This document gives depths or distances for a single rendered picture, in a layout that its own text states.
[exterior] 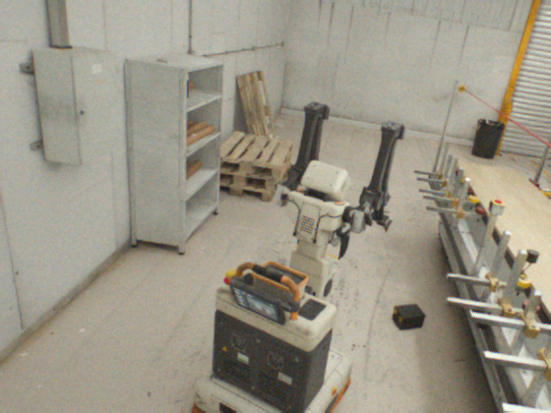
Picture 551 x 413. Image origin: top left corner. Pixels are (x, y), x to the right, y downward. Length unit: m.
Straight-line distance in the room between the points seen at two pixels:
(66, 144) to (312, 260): 1.54
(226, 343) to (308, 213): 0.74
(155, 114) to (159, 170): 0.44
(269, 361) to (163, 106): 2.17
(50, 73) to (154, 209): 1.47
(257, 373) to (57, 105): 1.78
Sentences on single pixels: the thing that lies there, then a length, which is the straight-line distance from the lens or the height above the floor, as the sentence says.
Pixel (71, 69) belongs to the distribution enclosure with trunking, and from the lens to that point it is 2.79.
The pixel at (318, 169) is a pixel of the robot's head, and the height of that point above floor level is 1.36.
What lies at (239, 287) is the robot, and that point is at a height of 0.94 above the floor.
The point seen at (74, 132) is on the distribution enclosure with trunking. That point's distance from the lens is 2.87.
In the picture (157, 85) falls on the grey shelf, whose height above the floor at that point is 1.40.
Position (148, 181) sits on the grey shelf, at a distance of 3.83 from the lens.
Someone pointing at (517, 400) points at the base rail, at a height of 0.70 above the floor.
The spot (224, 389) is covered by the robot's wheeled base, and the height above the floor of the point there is 0.28.
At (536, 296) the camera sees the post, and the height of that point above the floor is 1.09.
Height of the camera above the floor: 2.03
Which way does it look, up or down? 22 degrees down
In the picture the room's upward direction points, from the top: 10 degrees clockwise
